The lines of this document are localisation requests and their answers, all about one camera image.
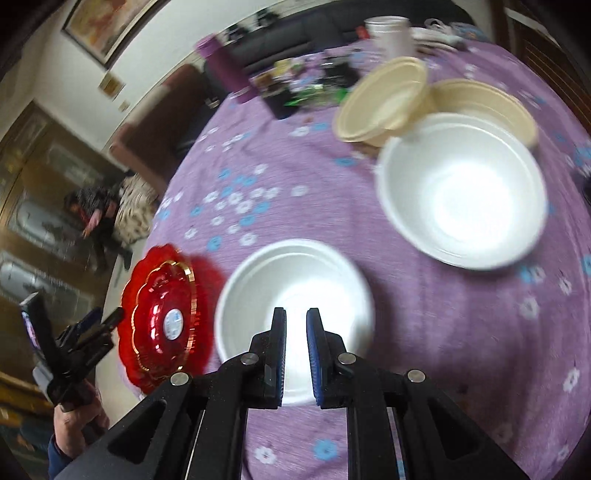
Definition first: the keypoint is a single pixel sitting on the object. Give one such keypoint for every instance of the wooden lattice cabinet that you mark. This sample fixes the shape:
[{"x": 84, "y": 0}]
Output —
[{"x": 545, "y": 41}]

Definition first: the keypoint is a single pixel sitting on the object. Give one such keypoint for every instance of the brown armchair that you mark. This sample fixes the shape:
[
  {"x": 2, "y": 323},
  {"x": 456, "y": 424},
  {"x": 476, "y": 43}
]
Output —
[{"x": 157, "y": 124}]

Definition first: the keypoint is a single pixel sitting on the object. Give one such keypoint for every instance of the small white foam bowl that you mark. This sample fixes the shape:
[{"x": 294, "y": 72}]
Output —
[{"x": 295, "y": 277}]

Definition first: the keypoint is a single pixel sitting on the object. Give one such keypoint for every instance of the person's left forearm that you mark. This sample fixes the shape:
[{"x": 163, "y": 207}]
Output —
[{"x": 57, "y": 461}]

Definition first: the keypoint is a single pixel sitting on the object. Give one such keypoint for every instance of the golden glass cabinet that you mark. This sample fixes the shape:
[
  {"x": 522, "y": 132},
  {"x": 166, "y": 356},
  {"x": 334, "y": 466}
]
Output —
[{"x": 41, "y": 207}]

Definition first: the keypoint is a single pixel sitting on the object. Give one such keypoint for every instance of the small gold wall frame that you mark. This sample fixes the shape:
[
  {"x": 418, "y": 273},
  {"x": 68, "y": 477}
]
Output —
[{"x": 111, "y": 86}]

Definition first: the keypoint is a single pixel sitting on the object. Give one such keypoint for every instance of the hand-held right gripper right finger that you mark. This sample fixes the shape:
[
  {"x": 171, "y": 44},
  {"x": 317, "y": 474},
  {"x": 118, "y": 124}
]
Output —
[{"x": 314, "y": 355}]

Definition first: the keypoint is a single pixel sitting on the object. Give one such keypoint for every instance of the black leather sofa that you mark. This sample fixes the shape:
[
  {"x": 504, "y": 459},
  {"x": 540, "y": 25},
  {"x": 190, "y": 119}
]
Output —
[{"x": 295, "y": 27}]

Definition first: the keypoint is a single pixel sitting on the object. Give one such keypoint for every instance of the purple floral tablecloth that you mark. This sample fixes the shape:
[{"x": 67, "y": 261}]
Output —
[{"x": 286, "y": 184}]

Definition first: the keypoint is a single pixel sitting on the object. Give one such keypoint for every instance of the white plastic jar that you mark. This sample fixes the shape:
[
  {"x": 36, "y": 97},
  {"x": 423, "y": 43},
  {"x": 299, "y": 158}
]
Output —
[{"x": 390, "y": 34}]

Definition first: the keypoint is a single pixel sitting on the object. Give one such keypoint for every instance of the green snack packet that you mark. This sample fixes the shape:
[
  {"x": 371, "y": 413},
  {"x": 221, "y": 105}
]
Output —
[{"x": 318, "y": 96}]

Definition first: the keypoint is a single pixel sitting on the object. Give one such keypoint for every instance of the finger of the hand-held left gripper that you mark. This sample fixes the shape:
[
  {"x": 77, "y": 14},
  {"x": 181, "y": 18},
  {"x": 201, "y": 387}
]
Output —
[
  {"x": 87, "y": 323},
  {"x": 112, "y": 319}
]

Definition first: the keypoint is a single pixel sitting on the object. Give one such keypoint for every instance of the person's left hand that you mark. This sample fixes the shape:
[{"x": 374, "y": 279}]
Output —
[{"x": 76, "y": 427}]

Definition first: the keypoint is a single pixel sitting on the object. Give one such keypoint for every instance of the large white foam bowl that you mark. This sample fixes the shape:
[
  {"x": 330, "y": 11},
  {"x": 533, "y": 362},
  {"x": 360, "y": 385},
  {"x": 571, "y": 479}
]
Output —
[{"x": 461, "y": 194}]

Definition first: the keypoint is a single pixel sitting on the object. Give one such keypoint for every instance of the beige plastic bowl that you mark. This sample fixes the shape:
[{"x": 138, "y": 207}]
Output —
[
  {"x": 489, "y": 101},
  {"x": 378, "y": 101}
]

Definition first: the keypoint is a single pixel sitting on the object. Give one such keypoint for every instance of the blue patterned bag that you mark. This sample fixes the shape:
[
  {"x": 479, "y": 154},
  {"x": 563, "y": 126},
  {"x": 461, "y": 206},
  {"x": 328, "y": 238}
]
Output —
[{"x": 466, "y": 30}]

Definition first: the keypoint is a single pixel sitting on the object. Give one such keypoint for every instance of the purple water bottle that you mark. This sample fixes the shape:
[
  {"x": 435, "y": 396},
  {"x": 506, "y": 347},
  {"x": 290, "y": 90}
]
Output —
[{"x": 226, "y": 69}]

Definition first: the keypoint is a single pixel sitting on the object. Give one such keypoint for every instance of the patterned beige blanket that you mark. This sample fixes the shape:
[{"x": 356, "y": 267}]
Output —
[{"x": 134, "y": 207}]

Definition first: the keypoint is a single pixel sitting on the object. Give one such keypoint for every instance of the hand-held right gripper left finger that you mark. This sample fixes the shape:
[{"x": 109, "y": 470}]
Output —
[{"x": 280, "y": 355}]

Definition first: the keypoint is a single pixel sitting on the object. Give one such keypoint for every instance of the black cup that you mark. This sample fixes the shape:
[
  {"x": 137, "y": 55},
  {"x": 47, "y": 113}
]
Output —
[{"x": 277, "y": 104}]

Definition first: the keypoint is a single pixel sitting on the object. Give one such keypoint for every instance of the white gloves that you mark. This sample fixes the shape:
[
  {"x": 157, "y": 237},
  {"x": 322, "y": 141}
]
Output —
[{"x": 436, "y": 39}]

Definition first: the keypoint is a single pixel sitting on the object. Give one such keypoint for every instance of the black round device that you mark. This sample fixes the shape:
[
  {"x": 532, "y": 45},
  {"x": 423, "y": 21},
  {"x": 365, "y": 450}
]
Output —
[{"x": 341, "y": 73}]

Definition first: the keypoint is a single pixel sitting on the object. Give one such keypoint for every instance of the framed wall painting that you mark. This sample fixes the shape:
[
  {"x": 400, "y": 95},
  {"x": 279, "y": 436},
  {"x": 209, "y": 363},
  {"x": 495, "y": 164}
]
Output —
[{"x": 106, "y": 27}]

